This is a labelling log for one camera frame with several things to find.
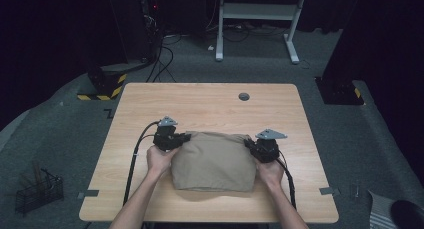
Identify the beige pants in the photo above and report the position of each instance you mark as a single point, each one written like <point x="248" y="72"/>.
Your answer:
<point x="213" y="162"/>

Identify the grey round table grommet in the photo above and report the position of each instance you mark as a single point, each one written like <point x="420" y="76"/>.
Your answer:
<point x="244" y="96"/>

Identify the grey tape piece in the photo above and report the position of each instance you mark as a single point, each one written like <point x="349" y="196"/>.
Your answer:
<point x="329" y="190"/>
<point x="89" y="193"/>

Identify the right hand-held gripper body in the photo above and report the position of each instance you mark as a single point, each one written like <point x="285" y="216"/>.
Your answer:
<point x="266" y="147"/>

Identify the white metal stand frame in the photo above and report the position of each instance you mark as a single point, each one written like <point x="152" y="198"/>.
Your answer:
<point x="260" y="11"/>

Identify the person's right hand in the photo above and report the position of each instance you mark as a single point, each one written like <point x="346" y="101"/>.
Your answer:
<point x="271" y="174"/>

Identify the person's left hand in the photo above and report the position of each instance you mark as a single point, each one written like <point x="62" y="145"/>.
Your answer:
<point x="160" y="162"/>

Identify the striped grey cloth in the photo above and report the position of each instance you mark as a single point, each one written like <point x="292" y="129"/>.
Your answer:
<point x="380" y="214"/>

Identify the black base with yellow stripes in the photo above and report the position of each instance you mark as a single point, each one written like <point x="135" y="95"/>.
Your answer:
<point x="106" y="84"/>

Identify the black square stand base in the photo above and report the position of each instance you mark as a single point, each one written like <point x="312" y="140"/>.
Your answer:
<point x="340" y="91"/>

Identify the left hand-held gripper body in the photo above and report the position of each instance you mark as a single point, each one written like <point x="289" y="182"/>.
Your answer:
<point x="166" y="137"/>

